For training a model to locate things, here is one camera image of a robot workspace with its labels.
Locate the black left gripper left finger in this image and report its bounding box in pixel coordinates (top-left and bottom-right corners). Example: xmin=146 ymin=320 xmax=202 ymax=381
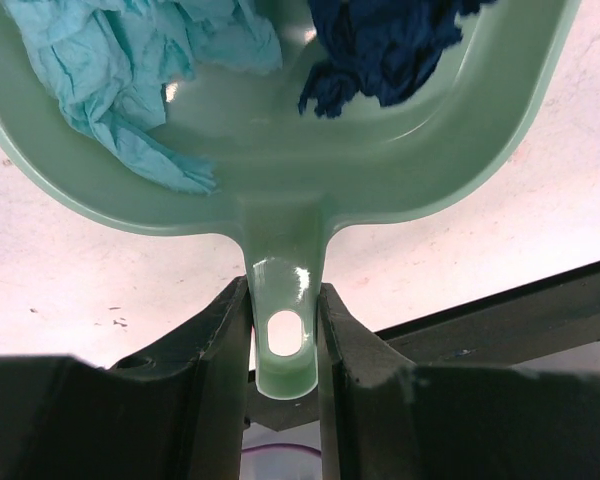
xmin=0 ymin=277 xmax=252 ymax=479

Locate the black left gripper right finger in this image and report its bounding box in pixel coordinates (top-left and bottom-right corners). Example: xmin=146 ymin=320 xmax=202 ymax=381
xmin=318 ymin=285 xmax=600 ymax=479

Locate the dark blue paper scrap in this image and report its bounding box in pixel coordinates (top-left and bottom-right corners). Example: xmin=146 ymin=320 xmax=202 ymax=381
xmin=298 ymin=0 xmax=488 ymax=119

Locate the light blue paper scrap cluster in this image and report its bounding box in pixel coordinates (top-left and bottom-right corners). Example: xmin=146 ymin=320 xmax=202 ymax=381
xmin=3 ymin=1 xmax=282 ymax=194

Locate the green plastic dustpan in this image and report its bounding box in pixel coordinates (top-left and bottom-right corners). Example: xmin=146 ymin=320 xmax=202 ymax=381
xmin=0 ymin=1 xmax=578 ymax=400

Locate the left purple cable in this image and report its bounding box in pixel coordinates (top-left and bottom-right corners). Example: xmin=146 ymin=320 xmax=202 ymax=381
xmin=242 ymin=442 xmax=324 ymax=459

